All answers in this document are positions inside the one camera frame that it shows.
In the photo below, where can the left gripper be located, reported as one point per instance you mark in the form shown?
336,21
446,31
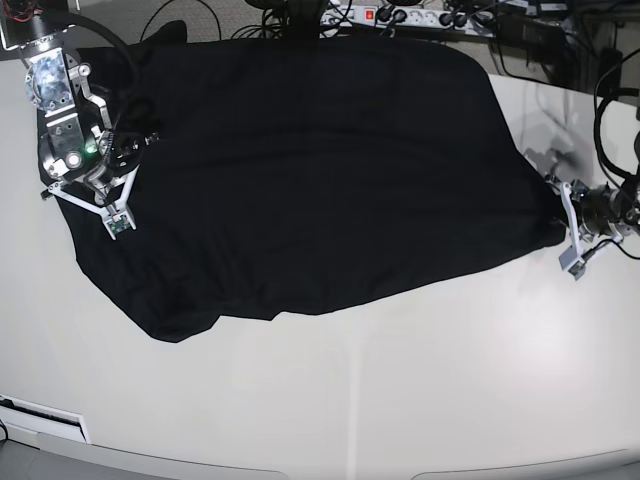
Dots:
598,211

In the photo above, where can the white power strip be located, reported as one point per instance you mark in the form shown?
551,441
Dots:
416,18

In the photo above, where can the black t-shirt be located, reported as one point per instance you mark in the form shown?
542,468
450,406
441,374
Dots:
309,177

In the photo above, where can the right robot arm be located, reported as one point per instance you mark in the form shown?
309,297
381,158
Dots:
89,159

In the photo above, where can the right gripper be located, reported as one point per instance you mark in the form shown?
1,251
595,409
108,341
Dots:
121,153

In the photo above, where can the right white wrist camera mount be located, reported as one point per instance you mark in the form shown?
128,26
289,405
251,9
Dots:
110,197

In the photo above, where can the white box at table edge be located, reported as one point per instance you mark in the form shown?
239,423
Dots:
34,418

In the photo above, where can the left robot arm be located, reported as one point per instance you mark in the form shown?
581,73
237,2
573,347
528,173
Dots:
608,140

